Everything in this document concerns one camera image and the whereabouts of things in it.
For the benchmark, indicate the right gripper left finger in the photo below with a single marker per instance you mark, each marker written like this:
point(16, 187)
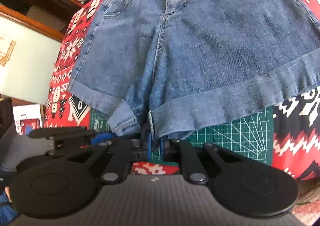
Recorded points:
point(124, 152)

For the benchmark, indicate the green cutting mat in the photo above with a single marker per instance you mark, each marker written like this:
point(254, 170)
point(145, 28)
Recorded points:
point(251, 136)

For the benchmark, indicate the red patterned tablecloth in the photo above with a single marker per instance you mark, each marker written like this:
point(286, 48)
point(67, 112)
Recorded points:
point(296, 119)

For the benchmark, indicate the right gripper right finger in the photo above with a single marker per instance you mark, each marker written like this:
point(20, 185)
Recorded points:
point(185, 155)

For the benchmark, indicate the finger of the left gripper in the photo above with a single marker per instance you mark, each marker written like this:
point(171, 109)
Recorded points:
point(60, 132)
point(102, 137)

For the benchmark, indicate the blue denim shorts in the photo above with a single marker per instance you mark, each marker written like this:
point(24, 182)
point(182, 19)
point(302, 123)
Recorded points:
point(182, 65)

